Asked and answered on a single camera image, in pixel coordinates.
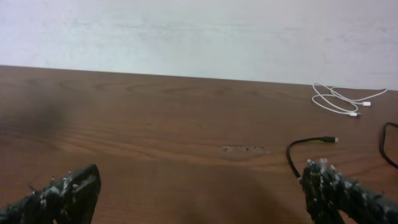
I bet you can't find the white cable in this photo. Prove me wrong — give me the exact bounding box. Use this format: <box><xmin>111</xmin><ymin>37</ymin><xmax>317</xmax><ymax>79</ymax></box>
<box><xmin>311</xmin><ymin>82</ymin><xmax>389</xmax><ymax>118</ymax></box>

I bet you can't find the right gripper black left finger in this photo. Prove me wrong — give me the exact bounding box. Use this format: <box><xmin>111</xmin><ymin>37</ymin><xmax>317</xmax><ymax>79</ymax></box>
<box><xmin>1</xmin><ymin>164</ymin><xmax>101</xmax><ymax>224</ymax></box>

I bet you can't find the black cable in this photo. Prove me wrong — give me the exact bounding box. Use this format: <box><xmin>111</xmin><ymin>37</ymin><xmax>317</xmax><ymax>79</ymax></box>
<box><xmin>285</xmin><ymin>122</ymin><xmax>398</xmax><ymax>180</ymax></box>

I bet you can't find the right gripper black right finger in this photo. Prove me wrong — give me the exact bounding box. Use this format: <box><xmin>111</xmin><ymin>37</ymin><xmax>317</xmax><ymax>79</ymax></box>
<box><xmin>300</xmin><ymin>160</ymin><xmax>397</xmax><ymax>224</ymax></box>

